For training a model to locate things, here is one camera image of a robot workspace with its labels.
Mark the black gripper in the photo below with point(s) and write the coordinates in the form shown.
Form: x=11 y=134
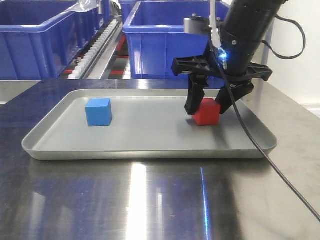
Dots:
x=239 y=53

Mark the red cube block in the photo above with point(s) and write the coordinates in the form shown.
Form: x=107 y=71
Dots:
x=208 y=113

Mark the blue cube block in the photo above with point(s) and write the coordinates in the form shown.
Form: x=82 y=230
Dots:
x=99 y=112

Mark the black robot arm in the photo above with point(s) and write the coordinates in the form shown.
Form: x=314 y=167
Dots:
x=246 y=19

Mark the blue plastic bin right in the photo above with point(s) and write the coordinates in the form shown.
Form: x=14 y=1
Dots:
x=155 y=34

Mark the blue plastic bin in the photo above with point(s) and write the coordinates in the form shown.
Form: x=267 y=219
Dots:
x=40 y=38
x=155 y=34

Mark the blue bin rear right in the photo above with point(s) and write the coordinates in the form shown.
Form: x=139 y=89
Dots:
x=222 y=8

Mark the blue rear left bin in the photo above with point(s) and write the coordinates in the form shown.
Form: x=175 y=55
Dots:
x=105 y=10

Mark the grey metal tray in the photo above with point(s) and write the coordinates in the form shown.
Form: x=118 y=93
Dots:
x=146 y=124

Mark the clear plastic sheet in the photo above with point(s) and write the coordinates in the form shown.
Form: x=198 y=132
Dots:
x=83 y=6

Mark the blue plastic bin left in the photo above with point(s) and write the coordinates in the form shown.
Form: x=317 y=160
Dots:
x=40 y=38

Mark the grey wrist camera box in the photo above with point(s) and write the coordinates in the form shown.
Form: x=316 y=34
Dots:
x=197 y=25

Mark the steel shelf upright post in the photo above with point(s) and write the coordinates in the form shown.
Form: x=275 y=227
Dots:
x=262 y=53

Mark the white roller conveyor rail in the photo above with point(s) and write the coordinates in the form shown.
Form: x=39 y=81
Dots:
x=88 y=62

